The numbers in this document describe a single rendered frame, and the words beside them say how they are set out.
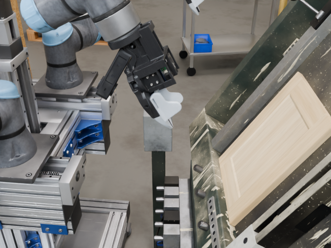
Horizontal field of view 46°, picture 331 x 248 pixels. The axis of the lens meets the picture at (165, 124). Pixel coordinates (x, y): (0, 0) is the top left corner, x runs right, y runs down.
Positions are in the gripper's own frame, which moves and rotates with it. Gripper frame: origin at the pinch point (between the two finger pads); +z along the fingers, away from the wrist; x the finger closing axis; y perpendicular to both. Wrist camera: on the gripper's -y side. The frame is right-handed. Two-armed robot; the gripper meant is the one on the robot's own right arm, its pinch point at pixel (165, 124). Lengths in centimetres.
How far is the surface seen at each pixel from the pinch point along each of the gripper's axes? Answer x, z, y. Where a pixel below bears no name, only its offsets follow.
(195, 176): 43, 47, -17
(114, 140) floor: 179, 89, -115
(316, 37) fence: 54, 18, 37
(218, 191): 27, 43, -7
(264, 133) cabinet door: 37, 34, 12
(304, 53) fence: 53, 21, 32
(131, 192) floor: 121, 100, -93
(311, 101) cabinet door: 31.0, 25.4, 28.3
